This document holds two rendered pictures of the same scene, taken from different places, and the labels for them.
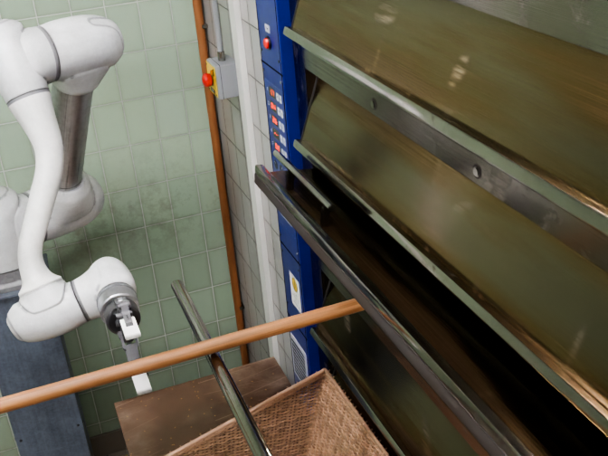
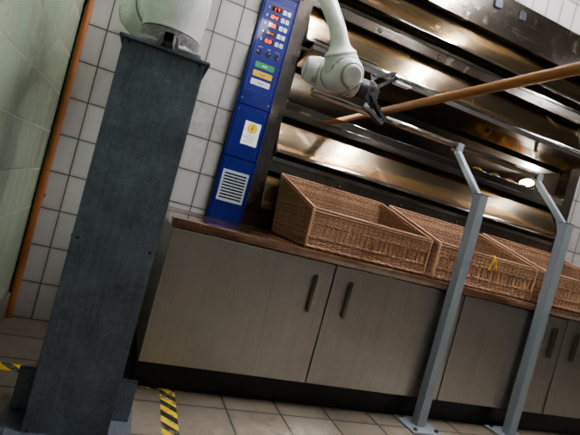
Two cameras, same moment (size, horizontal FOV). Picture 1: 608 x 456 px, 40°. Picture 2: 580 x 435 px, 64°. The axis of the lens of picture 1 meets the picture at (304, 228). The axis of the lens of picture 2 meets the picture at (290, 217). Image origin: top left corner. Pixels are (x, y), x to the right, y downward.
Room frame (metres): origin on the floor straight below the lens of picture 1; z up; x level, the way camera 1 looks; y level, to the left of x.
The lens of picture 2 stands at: (1.71, 2.10, 0.70)
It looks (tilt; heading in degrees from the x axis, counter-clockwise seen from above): 1 degrees down; 269
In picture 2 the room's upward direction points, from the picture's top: 15 degrees clockwise
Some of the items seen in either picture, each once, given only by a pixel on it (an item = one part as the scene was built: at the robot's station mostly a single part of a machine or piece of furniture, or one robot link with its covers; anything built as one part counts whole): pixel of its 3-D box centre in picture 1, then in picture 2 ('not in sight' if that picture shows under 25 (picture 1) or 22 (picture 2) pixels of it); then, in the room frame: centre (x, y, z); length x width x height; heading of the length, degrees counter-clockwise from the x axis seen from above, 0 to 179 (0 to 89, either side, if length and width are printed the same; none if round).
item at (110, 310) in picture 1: (124, 322); (367, 91); (1.53, 0.40, 1.19); 0.09 x 0.07 x 0.08; 18
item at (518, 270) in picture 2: not in sight; (455, 250); (0.87, -0.08, 0.72); 0.56 x 0.49 x 0.28; 18
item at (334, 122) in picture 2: not in sight; (438, 160); (0.98, -0.35, 1.16); 1.80 x 0.06 x 0.04; 19
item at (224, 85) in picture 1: (223, 77); not in sight; (2.38, 0.20, 1.46); 0.10 x 0.07 x 0.10; 19
